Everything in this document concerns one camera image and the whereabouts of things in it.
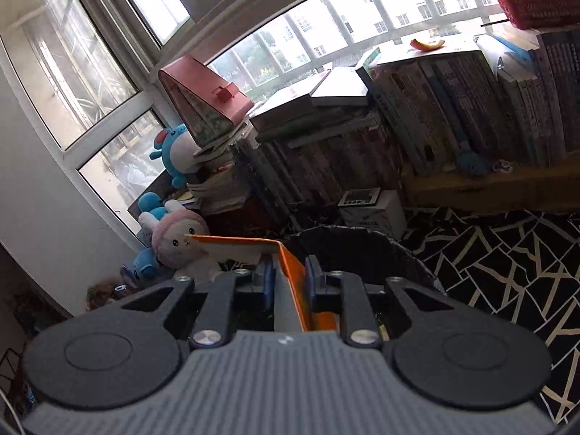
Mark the pile of assorted books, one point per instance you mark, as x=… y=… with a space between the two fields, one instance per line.
x=317 y=163

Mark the small white red toy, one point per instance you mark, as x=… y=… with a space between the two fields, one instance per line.
x=503 y=166

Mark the black white patterned rug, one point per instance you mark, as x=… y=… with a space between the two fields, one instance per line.
x=498 y=272

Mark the pink house-shaped box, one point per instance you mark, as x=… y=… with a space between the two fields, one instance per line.
x=204 y=95

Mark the small blue white plush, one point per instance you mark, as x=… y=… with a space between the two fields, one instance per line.
x=156 y=208

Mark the small orange peel slice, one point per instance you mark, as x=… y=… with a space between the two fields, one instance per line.
x=428 y=45

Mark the orange potato chip bag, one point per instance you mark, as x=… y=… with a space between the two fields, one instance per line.
x=294 y=281

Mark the brown-haired doll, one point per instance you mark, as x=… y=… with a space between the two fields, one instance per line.
x=106 y=294

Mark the blue big-eared plush toy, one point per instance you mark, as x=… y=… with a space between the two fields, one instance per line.
x=145 y=267

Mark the white cardboard box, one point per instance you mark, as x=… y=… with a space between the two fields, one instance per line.
x=376 y=217

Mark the blue white-bellied plush toy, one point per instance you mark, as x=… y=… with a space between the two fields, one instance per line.
x=176 y=154

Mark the yellow wooden drawer cabinet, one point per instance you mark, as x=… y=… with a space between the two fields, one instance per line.
x=489 y=188

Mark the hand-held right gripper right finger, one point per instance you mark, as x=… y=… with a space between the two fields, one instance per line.
x=311 y=281

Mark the pink rabbit plush toy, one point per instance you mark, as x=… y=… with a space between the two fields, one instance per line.
x=181 y=240

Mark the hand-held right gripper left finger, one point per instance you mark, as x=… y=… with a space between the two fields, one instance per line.
x=268 y=281

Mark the blue knitted toy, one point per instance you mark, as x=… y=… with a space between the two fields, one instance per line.
x=473 y=163

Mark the black lined waste bin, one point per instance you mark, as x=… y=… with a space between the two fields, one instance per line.
x=362 y=249

